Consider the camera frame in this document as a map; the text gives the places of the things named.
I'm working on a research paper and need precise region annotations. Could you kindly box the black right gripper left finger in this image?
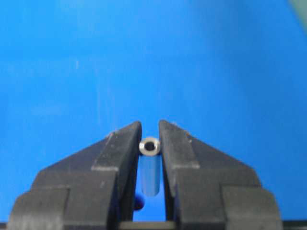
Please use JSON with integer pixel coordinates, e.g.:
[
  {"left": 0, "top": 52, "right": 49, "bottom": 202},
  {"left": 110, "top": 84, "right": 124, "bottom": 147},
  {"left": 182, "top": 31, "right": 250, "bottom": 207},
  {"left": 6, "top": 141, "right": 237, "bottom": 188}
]
[{"left": 8, "top": 121, "right": 142, "bottom": 230}]

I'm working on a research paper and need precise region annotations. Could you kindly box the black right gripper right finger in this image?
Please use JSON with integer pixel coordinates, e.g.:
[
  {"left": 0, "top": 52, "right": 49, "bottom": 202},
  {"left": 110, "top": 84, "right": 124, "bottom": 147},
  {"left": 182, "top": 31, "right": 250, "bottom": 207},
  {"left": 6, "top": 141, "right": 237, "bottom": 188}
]
[{"left": 159, "top": 120, "right": 283, "bottom": 230}]

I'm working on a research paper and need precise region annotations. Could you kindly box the blue plastic small gear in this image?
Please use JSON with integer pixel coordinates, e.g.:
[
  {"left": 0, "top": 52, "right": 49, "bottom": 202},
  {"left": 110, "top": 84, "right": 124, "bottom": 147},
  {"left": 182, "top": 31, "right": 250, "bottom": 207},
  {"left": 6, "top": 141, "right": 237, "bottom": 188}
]
[{"left": 134, "top": 194, "right": 145, "bottom": 211}]

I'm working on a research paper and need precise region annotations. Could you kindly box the silver metal shaft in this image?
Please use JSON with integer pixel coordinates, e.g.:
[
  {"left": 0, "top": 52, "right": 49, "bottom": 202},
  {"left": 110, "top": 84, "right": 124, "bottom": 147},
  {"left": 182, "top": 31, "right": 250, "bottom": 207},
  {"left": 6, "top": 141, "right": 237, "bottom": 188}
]
[{"left": 139, "top": 137, "right": 161, "bottom": 197}]

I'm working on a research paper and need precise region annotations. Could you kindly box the blue table mat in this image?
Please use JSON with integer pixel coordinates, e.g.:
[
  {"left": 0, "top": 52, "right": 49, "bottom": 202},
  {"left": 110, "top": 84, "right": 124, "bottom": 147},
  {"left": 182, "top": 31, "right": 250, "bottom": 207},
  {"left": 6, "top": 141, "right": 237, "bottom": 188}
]
[{"left": 0, "top": 0, "right": 307, "bottom": 222}]

